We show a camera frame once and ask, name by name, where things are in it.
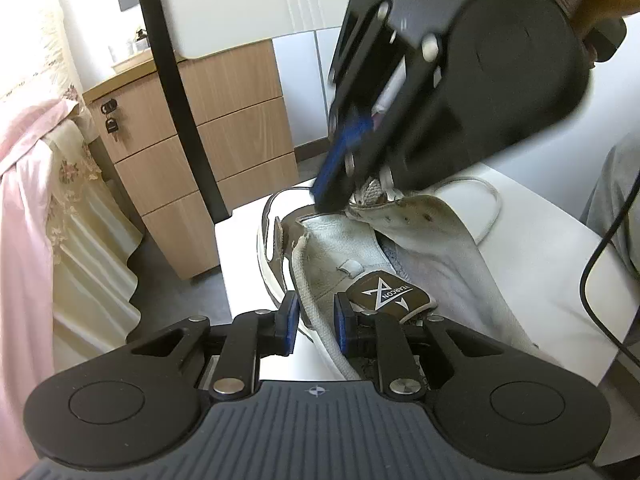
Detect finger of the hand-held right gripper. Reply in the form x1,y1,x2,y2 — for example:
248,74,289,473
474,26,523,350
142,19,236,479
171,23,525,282
344,35,481,192
311,0,407,214

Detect cream lace bed skirt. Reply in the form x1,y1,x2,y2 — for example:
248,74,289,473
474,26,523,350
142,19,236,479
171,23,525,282
47,104,147,358

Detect cream quilted headboard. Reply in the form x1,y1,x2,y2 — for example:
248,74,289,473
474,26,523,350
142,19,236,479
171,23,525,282
0,0,84,107

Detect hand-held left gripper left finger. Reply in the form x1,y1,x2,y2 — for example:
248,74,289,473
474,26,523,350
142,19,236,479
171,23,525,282
127,292,302,401

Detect person's grey trouser leg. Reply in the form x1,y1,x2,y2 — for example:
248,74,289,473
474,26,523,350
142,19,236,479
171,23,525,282
581,132,640,281

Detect pink bed sheet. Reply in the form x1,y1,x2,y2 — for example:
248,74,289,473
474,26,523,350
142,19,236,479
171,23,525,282
0,97,80,463

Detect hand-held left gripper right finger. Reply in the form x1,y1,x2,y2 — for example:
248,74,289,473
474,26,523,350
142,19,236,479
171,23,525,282
333,292,504,401

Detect wooden drawer cabinet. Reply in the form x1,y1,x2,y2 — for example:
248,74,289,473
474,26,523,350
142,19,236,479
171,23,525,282
82,37,301,281

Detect white chair with black frame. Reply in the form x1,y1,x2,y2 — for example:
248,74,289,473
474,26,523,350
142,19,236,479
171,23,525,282
132,0,629,386

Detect black cabinet keys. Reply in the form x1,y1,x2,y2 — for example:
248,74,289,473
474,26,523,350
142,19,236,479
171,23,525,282
101,100,121,144

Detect white wardrobe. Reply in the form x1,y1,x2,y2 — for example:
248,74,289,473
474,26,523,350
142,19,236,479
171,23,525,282
272,22,640,221

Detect white shoelace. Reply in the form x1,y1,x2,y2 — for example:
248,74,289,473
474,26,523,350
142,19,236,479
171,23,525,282
291,175,502,335

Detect black cable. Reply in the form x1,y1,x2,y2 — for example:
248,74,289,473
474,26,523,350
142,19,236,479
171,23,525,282
579,170,640,357

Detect white and brown sneaker shoe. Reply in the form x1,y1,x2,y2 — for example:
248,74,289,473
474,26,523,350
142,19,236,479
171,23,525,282
257,175,556,391

